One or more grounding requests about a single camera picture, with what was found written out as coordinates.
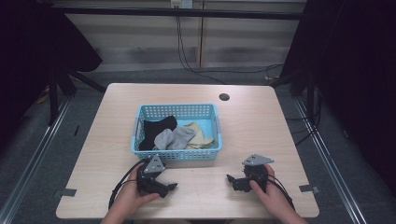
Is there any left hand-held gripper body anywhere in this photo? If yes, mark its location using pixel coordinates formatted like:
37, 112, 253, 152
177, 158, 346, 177
135, 154, 169, 198

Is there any person's right hand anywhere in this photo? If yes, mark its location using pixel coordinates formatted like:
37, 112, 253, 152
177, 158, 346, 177
248, 163, 291, 217

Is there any grey tape strip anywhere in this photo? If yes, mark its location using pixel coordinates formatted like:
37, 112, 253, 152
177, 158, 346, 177
298, 184, 321, 194
53, 188, 78, 198

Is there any black metal stand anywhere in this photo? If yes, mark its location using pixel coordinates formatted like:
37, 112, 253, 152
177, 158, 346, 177
268, 70, 316, 123
46, 66, 107, 127

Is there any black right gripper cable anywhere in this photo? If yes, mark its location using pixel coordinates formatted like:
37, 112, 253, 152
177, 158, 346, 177
266, 173, 296, 211

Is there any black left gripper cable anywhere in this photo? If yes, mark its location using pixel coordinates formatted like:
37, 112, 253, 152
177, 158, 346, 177
107, 160, 145, 211

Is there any black floor cable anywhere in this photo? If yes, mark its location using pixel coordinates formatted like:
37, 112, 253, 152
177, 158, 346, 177
285, 92, 323, 147

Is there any white wall socket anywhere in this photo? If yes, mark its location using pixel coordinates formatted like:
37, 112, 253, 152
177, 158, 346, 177
170, 0, 194, 9

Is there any cream sock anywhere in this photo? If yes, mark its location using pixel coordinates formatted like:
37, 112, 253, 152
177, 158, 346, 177
182, 121, 215, 150

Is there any blue plastic basket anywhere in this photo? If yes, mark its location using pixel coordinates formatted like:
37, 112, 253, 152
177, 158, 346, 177
130, 103, 223, 161

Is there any metal floor rail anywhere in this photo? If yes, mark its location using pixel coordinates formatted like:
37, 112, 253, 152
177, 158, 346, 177
293, 98, 369, 224
0, 98, 73, 224

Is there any person's left hand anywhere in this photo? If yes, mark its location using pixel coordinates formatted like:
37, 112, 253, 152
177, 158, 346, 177
115, 171, 161, 217

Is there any black sock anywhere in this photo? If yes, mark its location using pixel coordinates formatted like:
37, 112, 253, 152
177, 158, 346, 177
138, 115, 178, 151

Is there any black wall cable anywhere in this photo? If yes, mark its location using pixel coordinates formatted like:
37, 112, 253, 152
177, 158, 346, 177
176, 15, 285, 85

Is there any black horizontal bar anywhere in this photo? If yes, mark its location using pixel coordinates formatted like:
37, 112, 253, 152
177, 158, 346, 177
50, 6, 306, 21

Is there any grey sock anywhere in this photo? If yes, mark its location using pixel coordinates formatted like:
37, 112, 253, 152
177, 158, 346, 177
153, 125, 196, 151

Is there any dark curtain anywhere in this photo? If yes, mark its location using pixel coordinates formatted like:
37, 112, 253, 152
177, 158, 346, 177
0, 0, 104, 153
279, 0, 396, 198

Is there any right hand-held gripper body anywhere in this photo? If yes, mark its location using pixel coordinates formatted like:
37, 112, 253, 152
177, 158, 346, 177
237, 153, 276, 193

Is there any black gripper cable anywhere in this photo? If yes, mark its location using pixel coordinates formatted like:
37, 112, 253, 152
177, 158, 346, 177
107, 160, 145, 211
266, 173, 296, 211

